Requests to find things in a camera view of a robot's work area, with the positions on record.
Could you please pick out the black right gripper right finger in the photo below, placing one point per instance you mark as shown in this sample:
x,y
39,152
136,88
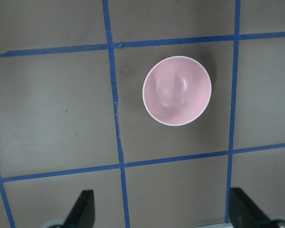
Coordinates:
x,y
243,212

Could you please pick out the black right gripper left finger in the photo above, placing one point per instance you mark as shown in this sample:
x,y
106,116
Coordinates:
x,y
82,214

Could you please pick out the pink bowl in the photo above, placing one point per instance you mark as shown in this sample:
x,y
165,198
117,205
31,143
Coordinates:
x,y
176,91

